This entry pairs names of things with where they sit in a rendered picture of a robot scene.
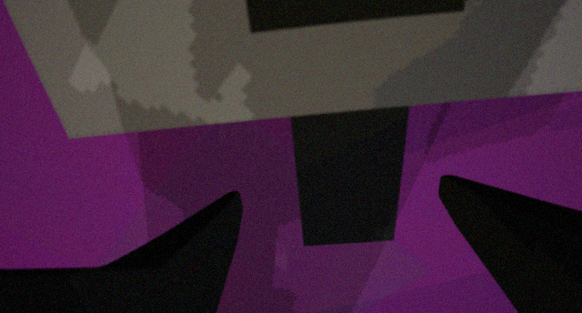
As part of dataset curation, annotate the black two-prong charger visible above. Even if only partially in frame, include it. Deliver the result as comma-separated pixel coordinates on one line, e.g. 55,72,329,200
291,106,409,246

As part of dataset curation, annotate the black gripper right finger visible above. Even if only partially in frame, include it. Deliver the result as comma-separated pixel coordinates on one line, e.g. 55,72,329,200
438,175,582,313

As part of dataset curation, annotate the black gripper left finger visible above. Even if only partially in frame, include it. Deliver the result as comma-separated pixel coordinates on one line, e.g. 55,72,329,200
0,191,243,313

